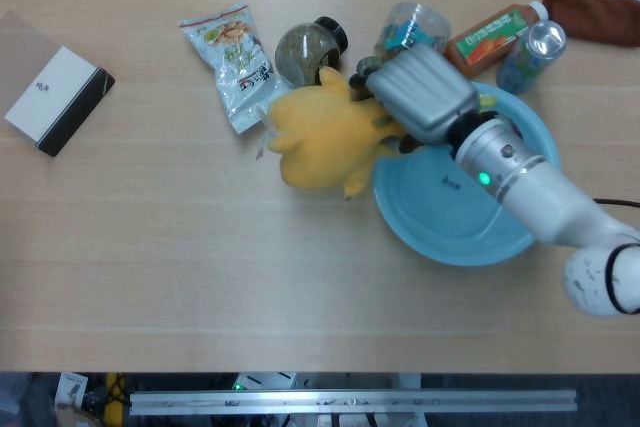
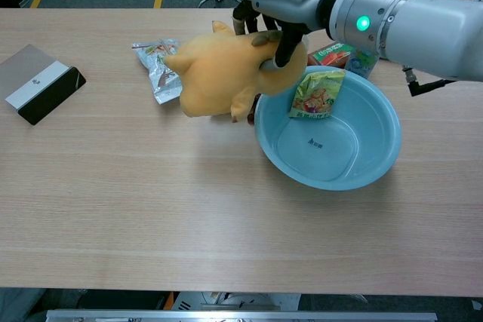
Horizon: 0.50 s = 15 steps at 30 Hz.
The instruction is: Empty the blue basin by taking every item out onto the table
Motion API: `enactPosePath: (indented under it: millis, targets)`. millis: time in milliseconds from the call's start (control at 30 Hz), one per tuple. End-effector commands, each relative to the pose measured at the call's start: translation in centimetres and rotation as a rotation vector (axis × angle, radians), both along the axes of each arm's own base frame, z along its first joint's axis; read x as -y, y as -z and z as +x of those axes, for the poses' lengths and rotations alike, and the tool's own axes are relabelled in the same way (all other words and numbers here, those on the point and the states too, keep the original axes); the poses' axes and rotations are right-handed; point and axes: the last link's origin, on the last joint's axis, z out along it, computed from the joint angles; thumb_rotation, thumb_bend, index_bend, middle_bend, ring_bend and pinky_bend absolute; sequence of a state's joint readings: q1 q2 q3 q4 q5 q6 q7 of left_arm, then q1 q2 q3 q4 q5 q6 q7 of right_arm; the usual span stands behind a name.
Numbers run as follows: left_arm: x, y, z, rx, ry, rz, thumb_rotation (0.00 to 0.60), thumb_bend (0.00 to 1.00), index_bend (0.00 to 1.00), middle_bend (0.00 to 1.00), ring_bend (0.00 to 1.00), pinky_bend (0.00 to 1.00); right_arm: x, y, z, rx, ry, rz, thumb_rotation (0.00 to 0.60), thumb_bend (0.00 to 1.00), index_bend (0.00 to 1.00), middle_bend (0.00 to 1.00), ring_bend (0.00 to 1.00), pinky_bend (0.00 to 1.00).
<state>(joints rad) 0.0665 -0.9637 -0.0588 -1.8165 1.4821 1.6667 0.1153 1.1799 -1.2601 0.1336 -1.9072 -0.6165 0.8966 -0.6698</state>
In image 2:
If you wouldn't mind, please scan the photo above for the blue drink can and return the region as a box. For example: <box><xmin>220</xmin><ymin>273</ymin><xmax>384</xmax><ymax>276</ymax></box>
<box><xmin>343</xmin><ymin>48</ymin><xmax>380</xmax><ymax>80</ymax></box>

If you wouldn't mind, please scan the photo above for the green snack package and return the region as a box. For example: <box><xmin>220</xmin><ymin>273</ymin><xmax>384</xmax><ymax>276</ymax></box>
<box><xmin>288</xmin><ymin>69</ymin><xmax>346</xmax><ymax>120</ymax></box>

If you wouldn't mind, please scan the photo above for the yellow plush toy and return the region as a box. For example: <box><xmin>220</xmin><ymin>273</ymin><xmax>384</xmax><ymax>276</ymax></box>
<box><xmin>162</xmin><ymin>20</ymin><xmax>309</xmax><ymax>123</ymax></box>

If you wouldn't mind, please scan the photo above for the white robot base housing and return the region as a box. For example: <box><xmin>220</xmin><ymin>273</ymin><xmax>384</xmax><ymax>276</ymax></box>
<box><xmin>171</xmin><ymin>291</ymin><xmax>301</xmax><ymax>311</ymax></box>

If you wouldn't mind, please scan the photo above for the silver nut snack bag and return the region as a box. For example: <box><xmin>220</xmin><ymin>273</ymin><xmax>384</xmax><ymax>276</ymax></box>
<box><xmin>131</xmin><ymin>38</ymin><xmax>184</xmax><ymax>106</ymax></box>

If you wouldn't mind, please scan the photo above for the white and black box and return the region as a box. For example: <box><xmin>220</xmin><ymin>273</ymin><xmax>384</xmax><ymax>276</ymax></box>
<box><xmin>0</xmin><ymin>44</ymin><xmax>87</xmax><ymax>126</ymax></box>

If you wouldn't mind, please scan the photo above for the orange juice bottle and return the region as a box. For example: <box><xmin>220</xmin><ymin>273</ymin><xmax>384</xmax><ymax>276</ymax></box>
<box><xmin>307</xmin><ymin>41</ymin><xmax>358</xmax><ymax>69</ymax></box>

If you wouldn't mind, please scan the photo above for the dark purple grape bunch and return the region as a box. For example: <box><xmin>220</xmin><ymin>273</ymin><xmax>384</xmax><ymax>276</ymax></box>
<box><xmin>230</xmin><ymin>92</ymin><xmax>262</xmax><ymax>127</ymax></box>

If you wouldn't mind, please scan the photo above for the light blue plastic basin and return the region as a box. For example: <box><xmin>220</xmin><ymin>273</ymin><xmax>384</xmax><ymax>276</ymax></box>
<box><xmin>254</xmin><ymin>65</ymin><xmax>402</xmax><ymax>192</ymax></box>

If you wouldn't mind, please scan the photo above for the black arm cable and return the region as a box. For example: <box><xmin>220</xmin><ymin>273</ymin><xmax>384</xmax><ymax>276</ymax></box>
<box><xmin>401</xmin><ymin>67</ymin><xmax>460</xmax><ymax>97</ymax></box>

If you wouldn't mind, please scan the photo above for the aluminium rail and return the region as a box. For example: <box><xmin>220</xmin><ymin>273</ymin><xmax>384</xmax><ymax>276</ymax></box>
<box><xmin>45</xmin><ymin>309</ymin><xmax>438</xmax><ymax>322</ymax></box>

